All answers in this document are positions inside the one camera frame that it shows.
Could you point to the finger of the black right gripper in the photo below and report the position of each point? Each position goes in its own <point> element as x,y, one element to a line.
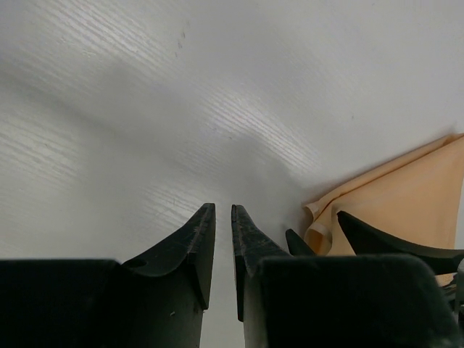
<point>365,239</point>
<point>296,245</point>

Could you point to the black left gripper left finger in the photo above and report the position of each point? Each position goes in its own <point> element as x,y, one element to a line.
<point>156,299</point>

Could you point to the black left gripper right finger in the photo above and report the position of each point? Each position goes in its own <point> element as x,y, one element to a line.
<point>385,300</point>

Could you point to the peach cloth napkin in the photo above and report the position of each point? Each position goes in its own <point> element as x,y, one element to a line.
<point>415,197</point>

